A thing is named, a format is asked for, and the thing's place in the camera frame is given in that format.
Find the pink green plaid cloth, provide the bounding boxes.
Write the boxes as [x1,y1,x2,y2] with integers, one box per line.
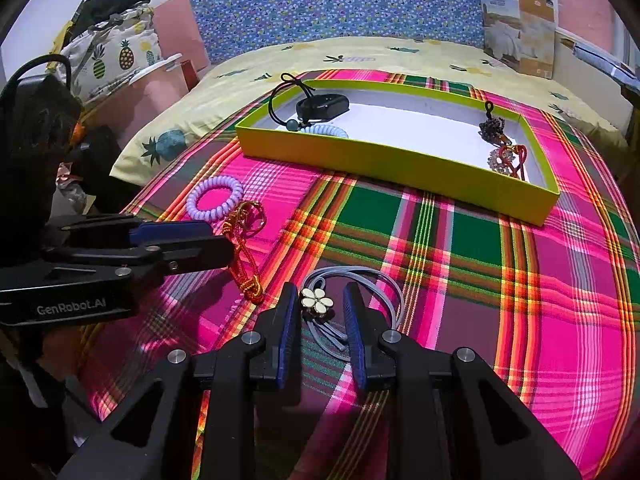
[80,67,640,480]

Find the black bag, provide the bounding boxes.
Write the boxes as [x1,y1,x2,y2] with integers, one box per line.
[66,0,152,37]

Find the printed bedding package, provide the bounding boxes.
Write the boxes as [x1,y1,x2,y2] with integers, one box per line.
[478,0,559,81]

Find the yellow pineapple print bed sheet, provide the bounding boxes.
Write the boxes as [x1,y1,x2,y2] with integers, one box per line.
[110,36,632,182]

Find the dark beaded ornament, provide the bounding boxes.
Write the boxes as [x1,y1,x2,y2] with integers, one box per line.
[477,100,512,143]

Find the black hair tie with bead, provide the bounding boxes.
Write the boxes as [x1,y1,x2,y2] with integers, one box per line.
[268,72,322,134]

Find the grey hair tie with flower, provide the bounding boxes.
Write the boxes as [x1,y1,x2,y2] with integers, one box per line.
[298,265,405,362]

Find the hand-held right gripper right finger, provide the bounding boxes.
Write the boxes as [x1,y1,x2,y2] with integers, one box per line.
[342,281,583,480]

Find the pink cabinet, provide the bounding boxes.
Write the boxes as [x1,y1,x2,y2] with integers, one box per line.
[80,52,199,128]

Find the pineapple print bag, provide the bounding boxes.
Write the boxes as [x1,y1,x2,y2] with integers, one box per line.
[52,7,164,102]

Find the yellow cardboard box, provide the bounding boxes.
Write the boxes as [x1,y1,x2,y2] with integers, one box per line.
[235,78,561,226]

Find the black wristband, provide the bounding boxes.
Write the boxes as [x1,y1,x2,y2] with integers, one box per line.
[296,92,351,120]

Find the red gold knotted ornament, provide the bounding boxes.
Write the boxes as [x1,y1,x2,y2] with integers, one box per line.
[486,143,529,182]

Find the blue floral headboard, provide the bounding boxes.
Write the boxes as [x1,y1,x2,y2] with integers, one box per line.
[179,0,510,64]

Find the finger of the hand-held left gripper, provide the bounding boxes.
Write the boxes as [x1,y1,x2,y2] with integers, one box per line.
[59,214,214,250]
[42,236,236,281]

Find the white spiral hair tie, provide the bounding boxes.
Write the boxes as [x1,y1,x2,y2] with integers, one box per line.
[304,124,349,139]
[185,175,245,222]

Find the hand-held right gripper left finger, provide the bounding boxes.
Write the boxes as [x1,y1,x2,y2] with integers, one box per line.
[57,281,304,480]

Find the orange knotted cord with ring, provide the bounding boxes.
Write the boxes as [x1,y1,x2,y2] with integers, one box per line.
[222,200,266,305]

